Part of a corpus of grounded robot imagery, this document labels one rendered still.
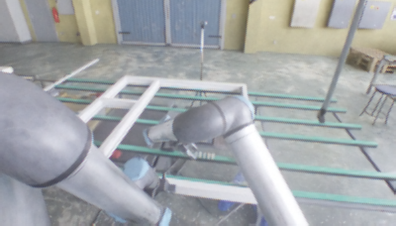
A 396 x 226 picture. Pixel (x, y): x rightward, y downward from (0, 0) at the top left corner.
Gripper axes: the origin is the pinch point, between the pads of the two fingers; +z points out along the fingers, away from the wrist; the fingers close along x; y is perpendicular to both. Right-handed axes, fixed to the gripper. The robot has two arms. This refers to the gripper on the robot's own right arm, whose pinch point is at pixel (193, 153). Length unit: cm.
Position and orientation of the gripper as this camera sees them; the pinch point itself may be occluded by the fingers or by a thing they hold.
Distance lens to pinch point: 145.7
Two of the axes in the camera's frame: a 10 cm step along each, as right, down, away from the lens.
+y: 7.9, -4.8, -3.7
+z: 6.0, 7.3, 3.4
